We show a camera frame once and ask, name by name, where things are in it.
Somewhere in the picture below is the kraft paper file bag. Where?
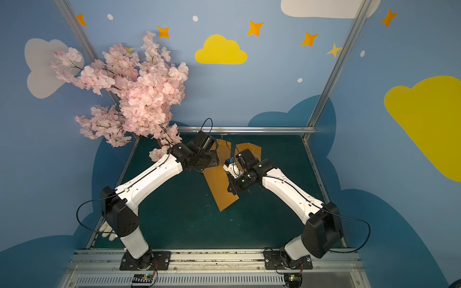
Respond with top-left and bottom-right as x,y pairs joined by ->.
233,142 -> 262,163
202,166 -> 239,212
212,139 -> 232,167

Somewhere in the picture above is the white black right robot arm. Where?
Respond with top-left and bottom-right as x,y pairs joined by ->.
223,149 -> 343,260

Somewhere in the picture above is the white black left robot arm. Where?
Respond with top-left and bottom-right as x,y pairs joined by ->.
99,131 -> 218,266

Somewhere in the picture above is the back horizontal aluminium bar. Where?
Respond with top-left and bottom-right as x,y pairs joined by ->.
178,126 -> 316,134

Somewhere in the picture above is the pink artificial blossom tree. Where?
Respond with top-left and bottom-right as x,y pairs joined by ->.
50,31 -> 189,162

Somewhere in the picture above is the right round circuit board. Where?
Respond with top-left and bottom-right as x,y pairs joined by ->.
283,274 -> 303,288

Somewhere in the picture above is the white work glove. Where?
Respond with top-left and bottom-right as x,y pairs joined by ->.
98,220 -> 118,241

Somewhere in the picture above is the left green circuit board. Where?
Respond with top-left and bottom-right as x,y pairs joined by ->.
130,274 -> 154,288

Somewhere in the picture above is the left diagonal aluminium bar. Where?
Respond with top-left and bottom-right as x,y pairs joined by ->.
53,0 -> 121,106

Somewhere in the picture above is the diagonal aluminium bar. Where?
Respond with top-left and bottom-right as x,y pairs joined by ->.
302,0 -> 374,144
53,0 -> 121,106

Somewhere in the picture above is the right diagonal aluminium bar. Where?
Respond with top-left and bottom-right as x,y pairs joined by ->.
302,0 -> 374,144

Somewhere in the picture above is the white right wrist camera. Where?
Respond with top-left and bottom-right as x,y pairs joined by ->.
223,158 -> 241,179

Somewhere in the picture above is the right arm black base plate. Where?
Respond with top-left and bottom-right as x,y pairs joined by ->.
262,248 -> 313,270

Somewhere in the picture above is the right side table rail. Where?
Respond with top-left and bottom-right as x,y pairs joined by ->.
302,139 -> 348,248

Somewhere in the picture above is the table rail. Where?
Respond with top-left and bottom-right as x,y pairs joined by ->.
74,139 -> 136,249
302,139 -> 348,248

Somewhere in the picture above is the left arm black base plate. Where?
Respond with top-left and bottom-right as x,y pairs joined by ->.
120,250 -> 172,271

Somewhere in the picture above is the left side table rail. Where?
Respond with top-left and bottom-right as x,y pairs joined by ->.
74,139 -> 136,249

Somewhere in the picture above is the aluminium front mounting rail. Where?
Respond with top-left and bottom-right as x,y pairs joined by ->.
59,248 -> 371,288

